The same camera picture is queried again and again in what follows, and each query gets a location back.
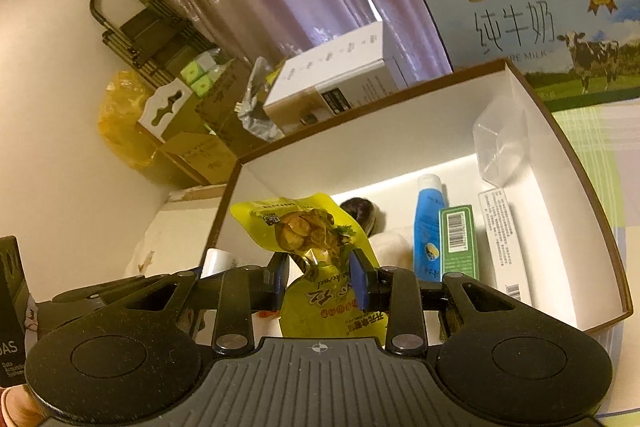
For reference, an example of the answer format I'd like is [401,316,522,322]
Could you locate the dark round object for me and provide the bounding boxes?
[340,197,387,235]

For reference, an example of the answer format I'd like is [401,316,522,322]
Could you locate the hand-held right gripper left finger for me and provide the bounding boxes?
[120,251,291,354]

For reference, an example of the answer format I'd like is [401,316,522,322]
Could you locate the white medicine box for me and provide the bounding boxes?
[477,188,534,309]

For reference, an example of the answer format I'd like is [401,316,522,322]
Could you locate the brown cardboard box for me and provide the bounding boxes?
[201,59,632,334]

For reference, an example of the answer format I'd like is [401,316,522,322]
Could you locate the white cloth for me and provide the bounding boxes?
[372,229,417,269]

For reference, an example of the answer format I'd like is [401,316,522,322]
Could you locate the blue tube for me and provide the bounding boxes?
[412,174,448,284]

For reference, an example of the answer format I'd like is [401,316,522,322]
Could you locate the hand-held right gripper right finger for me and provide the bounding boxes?
[349,248,532,354]

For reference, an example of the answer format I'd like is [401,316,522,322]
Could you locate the carton with white handle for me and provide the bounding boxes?
[135,79,237,186]

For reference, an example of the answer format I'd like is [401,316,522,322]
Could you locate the stack of green tissue packs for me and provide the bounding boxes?
[180,49,222,98]

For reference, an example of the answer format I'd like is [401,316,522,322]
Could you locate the yellow plastic bag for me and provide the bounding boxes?
[97,69,162,171]

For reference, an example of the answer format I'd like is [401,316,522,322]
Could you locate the white gift box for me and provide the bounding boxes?
[262,22,417,138]

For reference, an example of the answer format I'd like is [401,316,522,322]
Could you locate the light blue cow milk carton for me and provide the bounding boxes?
[415,0,640,114]

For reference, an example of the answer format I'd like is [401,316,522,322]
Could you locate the person's left hand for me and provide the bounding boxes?
[0,383,45,427]

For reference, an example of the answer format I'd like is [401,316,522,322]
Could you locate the cream printed sheet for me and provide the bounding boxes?
[125,187,227,279]

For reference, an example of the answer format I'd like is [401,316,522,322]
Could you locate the yellow snack packet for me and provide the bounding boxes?
[230,193,390,349]

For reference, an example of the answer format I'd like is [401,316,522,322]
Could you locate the green carton box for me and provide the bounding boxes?
[439,205,482,282]

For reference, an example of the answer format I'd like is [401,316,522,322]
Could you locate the plain brown carton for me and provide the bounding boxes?
[195,57,257,148]

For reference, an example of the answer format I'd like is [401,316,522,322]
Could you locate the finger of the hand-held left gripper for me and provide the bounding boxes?
[36,274,173,314]

